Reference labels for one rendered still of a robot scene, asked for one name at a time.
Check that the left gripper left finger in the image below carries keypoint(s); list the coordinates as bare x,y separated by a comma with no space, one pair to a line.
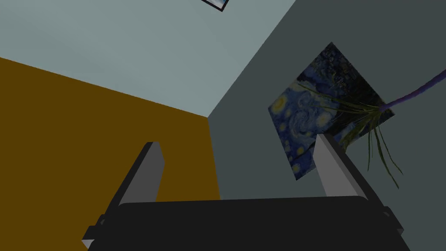
144,177

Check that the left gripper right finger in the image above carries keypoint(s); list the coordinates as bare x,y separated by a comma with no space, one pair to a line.
336,172

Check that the plant with purple stem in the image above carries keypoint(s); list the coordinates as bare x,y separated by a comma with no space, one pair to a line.
378,115

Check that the blue swirling night sky painting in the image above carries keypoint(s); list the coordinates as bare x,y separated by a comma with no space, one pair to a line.
313,104

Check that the black framed picture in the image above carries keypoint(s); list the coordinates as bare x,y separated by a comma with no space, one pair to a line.
216,3

